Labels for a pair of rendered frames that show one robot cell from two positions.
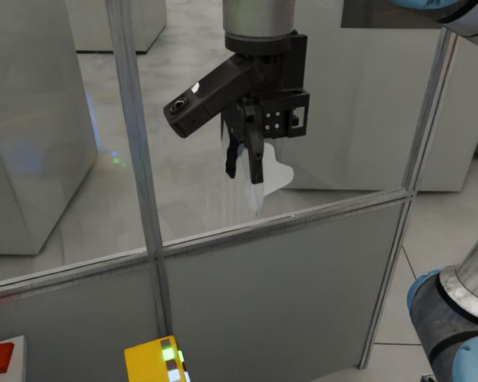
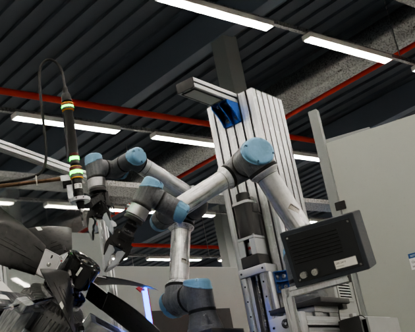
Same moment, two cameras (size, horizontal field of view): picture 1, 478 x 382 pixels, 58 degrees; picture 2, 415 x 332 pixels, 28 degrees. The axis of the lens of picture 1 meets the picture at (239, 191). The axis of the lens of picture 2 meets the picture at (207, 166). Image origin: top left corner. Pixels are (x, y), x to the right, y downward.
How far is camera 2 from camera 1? 3.14 m
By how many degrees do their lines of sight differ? 69
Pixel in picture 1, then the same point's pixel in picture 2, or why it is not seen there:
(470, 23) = (145, 169)
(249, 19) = (99, 181)
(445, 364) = (182, 291)
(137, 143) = not seen: hidden behind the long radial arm
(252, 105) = (103, 201)
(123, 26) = not seen: outside the picture
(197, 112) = (93, 199)
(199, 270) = not seen: outside the picture
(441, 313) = (172, 288)
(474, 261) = (172, 269)
